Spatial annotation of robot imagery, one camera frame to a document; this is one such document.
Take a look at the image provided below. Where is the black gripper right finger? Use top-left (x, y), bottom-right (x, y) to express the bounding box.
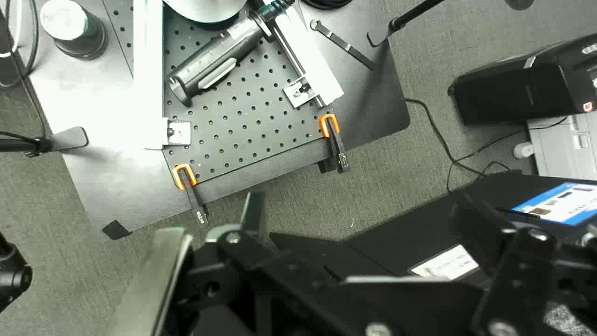
top-left (468, 225), bottom-right (597, 336)

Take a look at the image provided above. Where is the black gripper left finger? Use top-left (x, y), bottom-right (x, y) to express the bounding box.
top-left (114, 223), bottom-right (351, 336)

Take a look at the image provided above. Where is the black case with blue label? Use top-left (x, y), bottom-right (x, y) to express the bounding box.
top-left (338, 171), bottom-right (597, 300)

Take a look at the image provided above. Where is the orange black clamp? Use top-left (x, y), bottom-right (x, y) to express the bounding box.
top-left (317, 111), bottom-right (353, 175)
top-left (172, 162), bottom-right (211, 225)

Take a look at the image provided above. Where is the grey perforated breadboard plate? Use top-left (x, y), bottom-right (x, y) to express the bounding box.
top-left (162, 5), bottom-right (351, 188)

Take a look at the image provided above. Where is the black rectangular box device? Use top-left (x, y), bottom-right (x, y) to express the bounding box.
top-left (446, 31), bottom-right (597, 126)

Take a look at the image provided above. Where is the grey tripod foot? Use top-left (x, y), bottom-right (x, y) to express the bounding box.
top-left (0, 124), bottom-right (91, 158)

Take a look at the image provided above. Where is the white upright metal strip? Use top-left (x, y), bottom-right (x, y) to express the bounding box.
top-left (131, 0), bottom-right (168, 148)

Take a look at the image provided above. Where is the white rectangular plate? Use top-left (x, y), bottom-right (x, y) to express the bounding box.
top-left (271, 5), bottom-right (345, 109)

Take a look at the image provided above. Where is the grey metal wrench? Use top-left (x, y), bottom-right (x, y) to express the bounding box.
top-left (308, 16), bottom-right (379, 72)

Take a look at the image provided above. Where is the white round disk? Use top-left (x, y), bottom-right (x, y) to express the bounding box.
top-left (162, 0), bottom-right (250, 25)

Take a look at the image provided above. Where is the black stand leg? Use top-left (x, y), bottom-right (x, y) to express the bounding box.
top-left (366, 0), bottom-right (448, 48)

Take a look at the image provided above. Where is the grey round canister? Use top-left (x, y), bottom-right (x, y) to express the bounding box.
top-left (39, 0), bottom-right (108, 61)

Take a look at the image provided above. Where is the small silver corner bracket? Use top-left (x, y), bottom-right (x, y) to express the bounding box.
top-left (164, 119), bottom-right (194, 148)

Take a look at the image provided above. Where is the thin black floor cable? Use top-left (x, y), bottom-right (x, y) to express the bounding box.
top-left (403, 96), bottom-right (532, 193)

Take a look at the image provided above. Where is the black round camera knob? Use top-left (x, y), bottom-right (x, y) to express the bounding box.
top-left (0, 231), bottom-right (34, 313)

